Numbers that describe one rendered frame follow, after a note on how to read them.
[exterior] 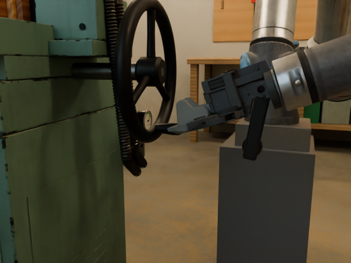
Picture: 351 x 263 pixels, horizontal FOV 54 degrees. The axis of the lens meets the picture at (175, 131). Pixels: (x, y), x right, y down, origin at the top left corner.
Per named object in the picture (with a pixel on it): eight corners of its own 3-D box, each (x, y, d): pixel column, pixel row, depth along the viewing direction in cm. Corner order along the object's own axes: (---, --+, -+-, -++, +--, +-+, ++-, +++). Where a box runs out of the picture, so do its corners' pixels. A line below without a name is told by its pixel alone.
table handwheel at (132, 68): (132, -26, 53) (183, 10, 80) (24, -17, 59) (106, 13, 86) (133, 157, 57) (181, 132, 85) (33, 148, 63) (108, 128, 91)
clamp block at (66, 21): (96, 39, 64) (94, -12, 62) (35, 40, 68) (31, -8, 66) (129, 43, 78) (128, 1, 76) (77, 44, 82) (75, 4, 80)
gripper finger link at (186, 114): (160, 106, 66) (205, 91, 63) (170, 135, 66) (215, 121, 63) (154, 108, 63) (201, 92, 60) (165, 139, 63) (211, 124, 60)
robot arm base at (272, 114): (252, 115, 135) (253, 90, 133) (302, 119, 126) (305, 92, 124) (236, 121, 119) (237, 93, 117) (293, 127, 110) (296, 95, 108)
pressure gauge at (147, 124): (144, 140, 98) (144, 111, 97) (132, 139, 99) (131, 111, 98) (152, 135, 104) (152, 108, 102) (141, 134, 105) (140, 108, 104)
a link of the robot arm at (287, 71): (309, 100, 62) (314, 107, 53) (282, 109, 64) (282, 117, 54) (295, 52, 61) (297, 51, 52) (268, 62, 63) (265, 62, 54)
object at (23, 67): (7, 80, 56) (4, 55, 55) (-88, 78, 62) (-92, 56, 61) (117, 72, 94) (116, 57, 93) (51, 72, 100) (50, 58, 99)
